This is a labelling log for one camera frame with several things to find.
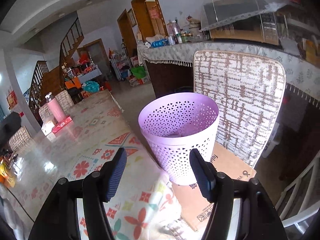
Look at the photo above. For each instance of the sideboard with lace cloth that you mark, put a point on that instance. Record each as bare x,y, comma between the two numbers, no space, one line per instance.
302,78

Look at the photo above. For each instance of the patterned chair left edge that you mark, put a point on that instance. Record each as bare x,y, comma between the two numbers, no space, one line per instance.
19,139

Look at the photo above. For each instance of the red flat carton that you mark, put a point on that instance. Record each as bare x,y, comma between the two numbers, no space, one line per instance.
62,124

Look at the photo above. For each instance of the purple perforated waste basket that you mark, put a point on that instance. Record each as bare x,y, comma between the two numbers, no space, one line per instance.
175,124

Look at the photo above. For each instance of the microwave oven under cloth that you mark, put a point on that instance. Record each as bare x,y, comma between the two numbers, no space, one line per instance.
250,20

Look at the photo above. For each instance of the white tissue pack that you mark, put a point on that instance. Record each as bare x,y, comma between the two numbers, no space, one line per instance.
48,126

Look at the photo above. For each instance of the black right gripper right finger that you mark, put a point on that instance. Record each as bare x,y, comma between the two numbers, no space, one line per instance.
258,218

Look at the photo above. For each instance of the white stool frame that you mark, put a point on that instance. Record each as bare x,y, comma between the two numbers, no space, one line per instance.
299,202

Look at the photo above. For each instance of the wooden staircase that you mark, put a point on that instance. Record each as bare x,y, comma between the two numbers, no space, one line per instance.
47,75

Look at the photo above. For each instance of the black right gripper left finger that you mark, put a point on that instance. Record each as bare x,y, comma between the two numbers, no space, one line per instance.
58,217

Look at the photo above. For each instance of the pink thermos bottle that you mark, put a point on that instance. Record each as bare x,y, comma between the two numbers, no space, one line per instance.
55,107

